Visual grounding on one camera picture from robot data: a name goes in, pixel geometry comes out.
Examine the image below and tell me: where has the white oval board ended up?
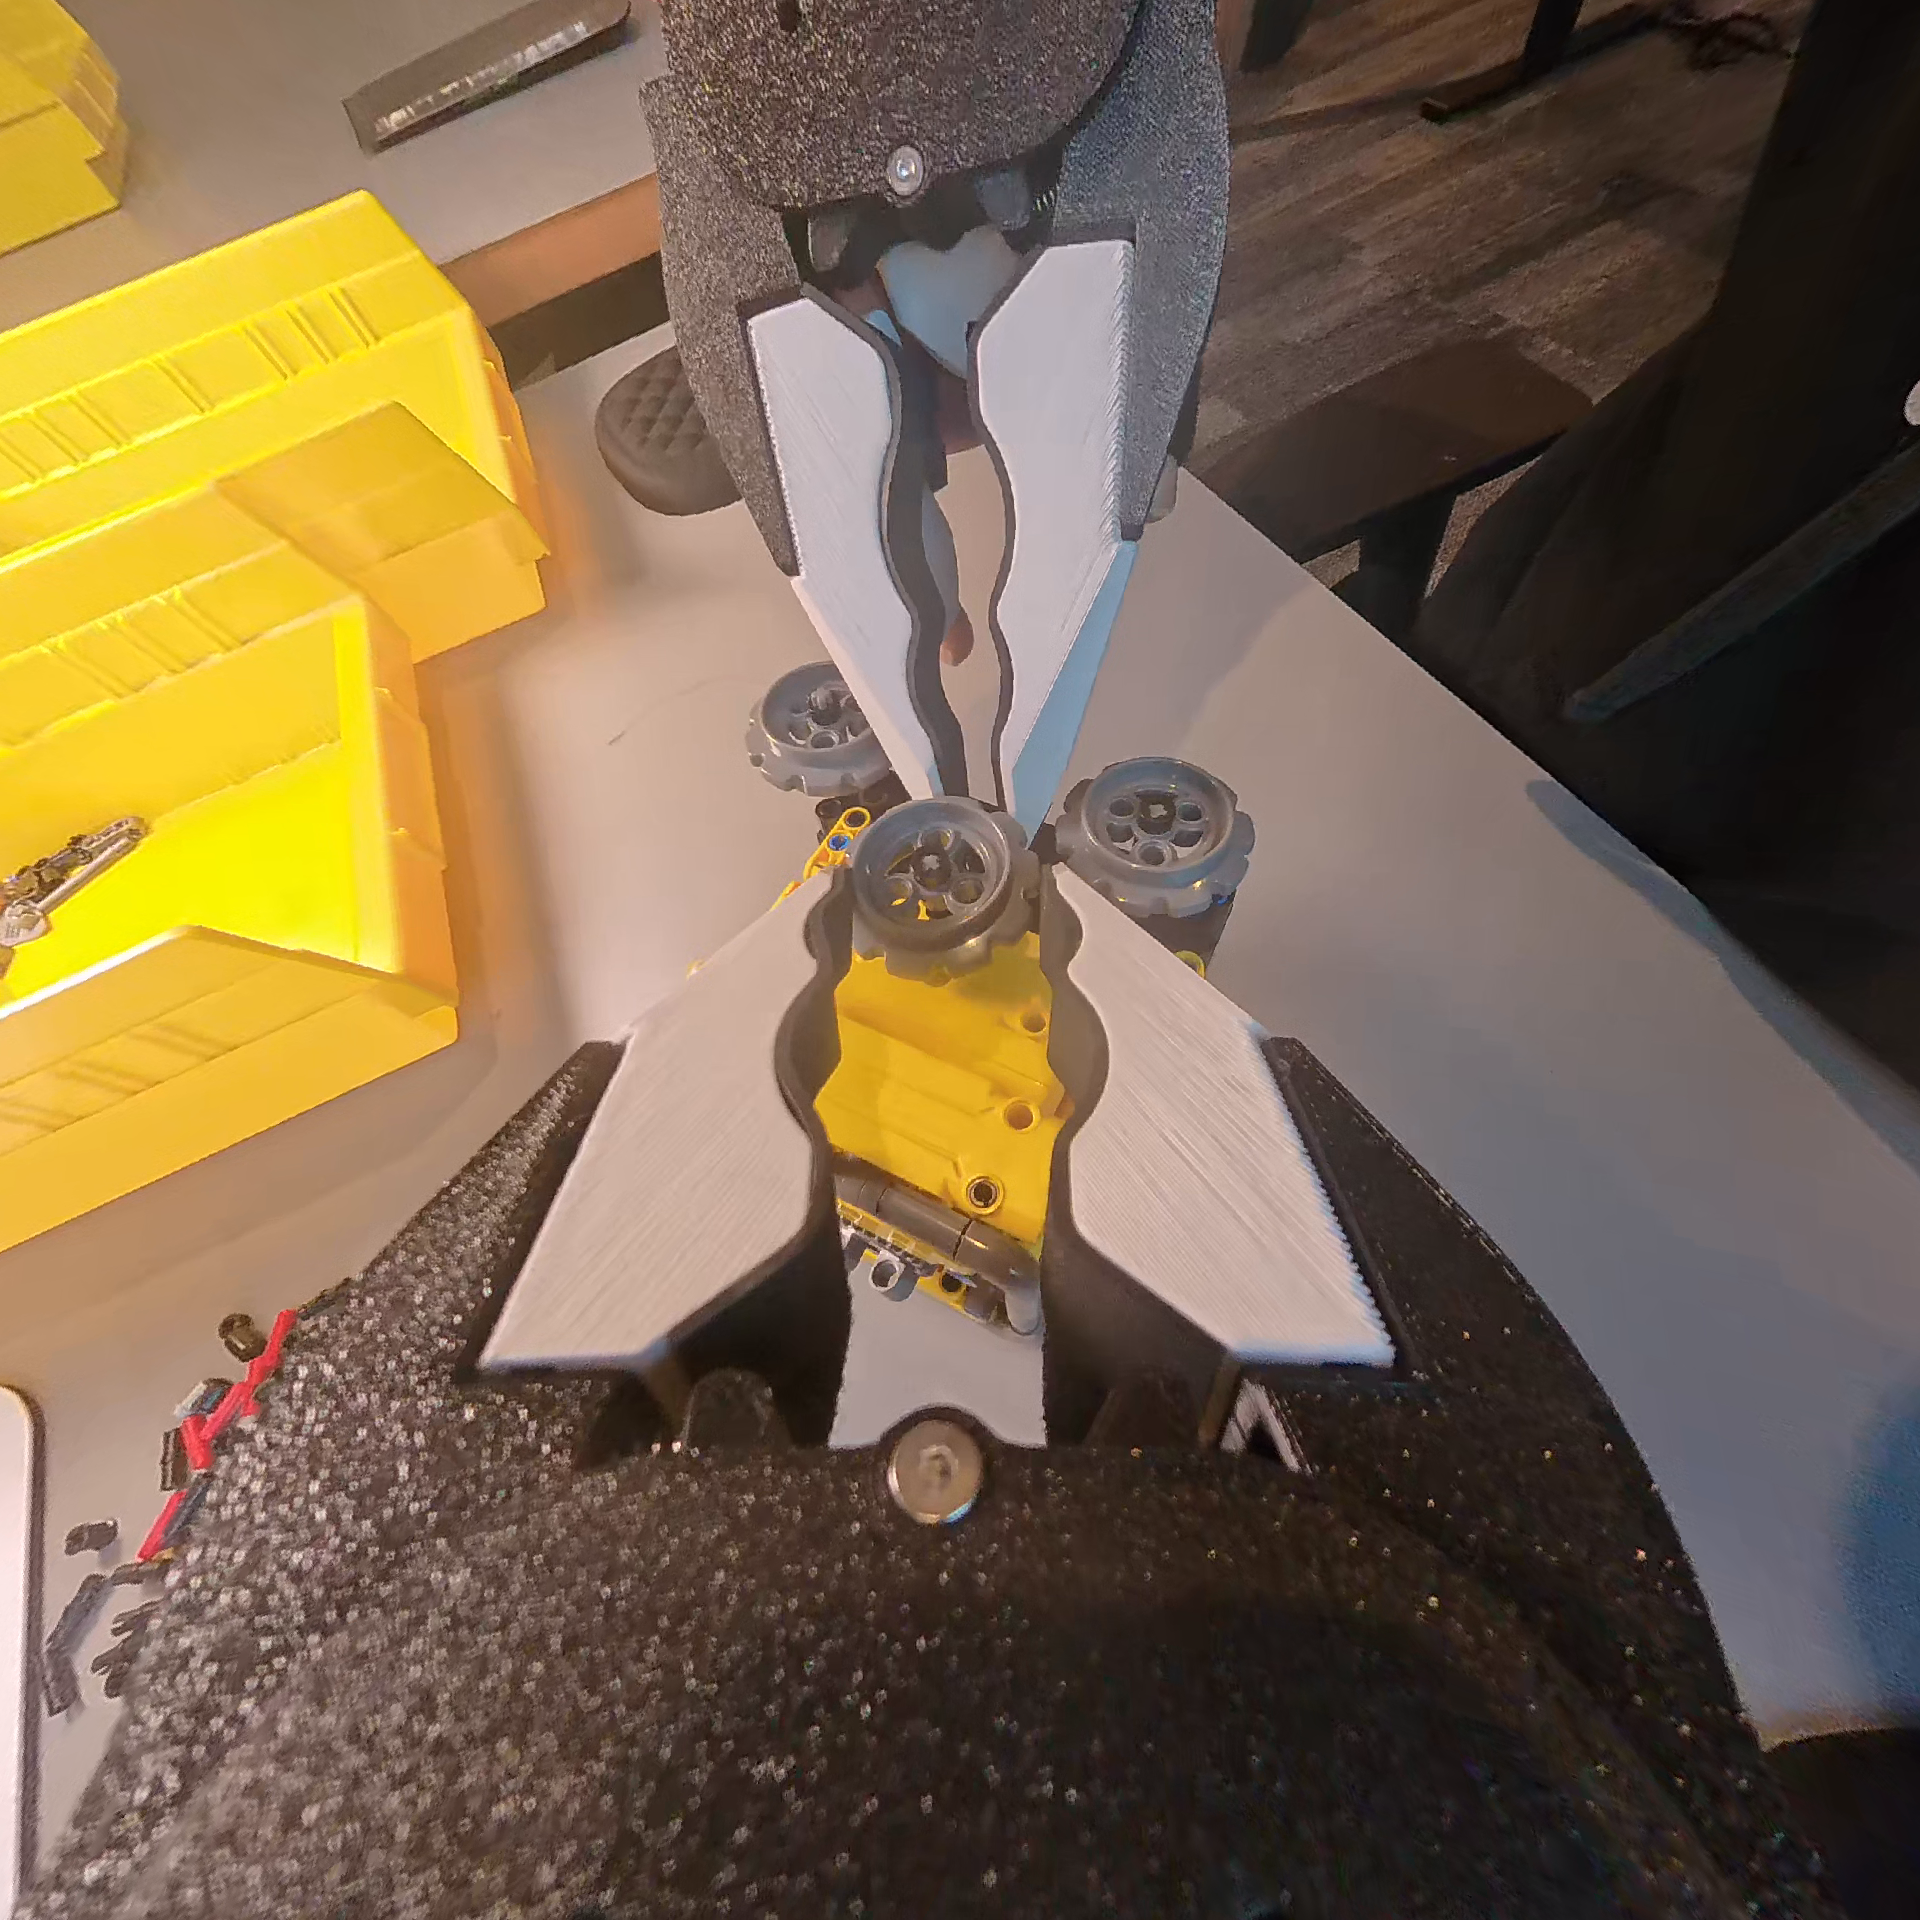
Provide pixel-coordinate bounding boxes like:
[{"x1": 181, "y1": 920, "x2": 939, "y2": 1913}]
[{"x1": 0, "y1": 1385, "x2": 41, "y2": 1920}]

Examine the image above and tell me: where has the yellow toy brick vehicle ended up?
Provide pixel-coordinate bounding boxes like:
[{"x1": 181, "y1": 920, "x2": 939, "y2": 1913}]
[{"x1": 736, "y1": 659, "x2": 1262, "y2": 1327}]

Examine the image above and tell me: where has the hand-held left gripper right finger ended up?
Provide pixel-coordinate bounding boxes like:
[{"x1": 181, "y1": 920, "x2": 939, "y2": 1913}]
[{"x1": 1042, "y1": 885, "x2": 1399, "y2": 1416}]

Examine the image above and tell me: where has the grey desk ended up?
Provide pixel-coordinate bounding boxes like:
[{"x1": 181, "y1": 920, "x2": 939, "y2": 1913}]
[{"x1": 0, "y1": 0, "x2": 1920, "y2": 1920}]

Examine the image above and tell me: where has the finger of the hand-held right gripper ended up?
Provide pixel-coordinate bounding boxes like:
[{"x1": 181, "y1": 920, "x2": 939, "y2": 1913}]
[
  {"x1": 961, "y1": 235, "x2": 1146, "y2": 849},
  {"x1": 744, "y1": 286, "x2": 996, "y2": 816}
]

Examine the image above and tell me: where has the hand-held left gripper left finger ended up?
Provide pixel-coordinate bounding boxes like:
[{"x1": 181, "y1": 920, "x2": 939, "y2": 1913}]
[{"x1": 479, "y1": 885, "x2": 848, "y2": 1416}]

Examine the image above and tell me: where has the dark flat bar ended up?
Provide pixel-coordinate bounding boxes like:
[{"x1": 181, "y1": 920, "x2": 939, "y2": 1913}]
[{"x1": 341, "y1": 0, "x2": 638, "y2": 155}]

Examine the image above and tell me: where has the pile of small brick pieces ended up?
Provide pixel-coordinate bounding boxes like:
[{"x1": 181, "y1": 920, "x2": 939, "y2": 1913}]
[{"x1": 36, "y1": 1306, "x2": 309, "y2": 1716}]

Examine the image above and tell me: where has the yellow plastic bin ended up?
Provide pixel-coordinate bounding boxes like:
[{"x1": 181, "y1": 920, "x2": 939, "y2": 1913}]
[
  {"x1": 0, "y1": 197, "x2": 559, "y2": 663},
  {"x1": 0, "y1": 0, "x2": 132, "y2": 256},
  {"x1": 0, "y1": 586, "x2": 459, "y2": 1253}
]

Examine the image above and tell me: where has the small grey toy wheel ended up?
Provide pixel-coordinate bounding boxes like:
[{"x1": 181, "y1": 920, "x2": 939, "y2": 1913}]
[{"x1": 838, "y1": 787, "x2": 1046, "y2": 970}]

